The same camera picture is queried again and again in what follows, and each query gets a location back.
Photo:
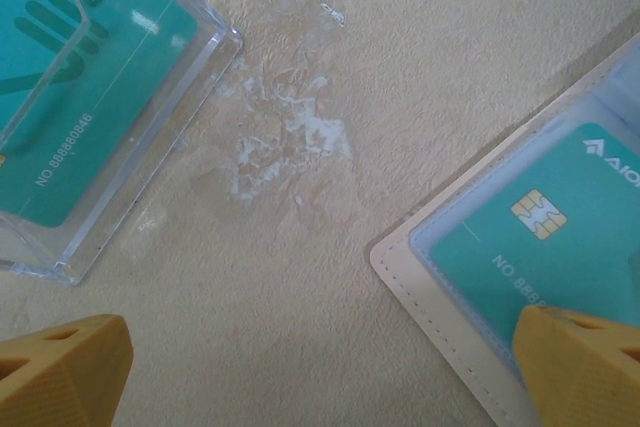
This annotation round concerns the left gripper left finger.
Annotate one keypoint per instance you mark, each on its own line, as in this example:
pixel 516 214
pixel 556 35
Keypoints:
pixel 60 377

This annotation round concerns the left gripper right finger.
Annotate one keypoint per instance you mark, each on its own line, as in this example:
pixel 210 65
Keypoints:
pixel 585 377

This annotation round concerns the teal VIP card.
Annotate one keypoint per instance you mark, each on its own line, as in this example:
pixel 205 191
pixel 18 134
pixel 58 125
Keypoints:
pixel 100 122
pixel 500 257

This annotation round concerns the beige card holder wallet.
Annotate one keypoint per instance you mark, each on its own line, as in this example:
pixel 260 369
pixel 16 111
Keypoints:
pixel 425 297

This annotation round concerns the clear acrylic card organizer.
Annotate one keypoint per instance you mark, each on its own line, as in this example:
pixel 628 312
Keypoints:
pixel 200 77

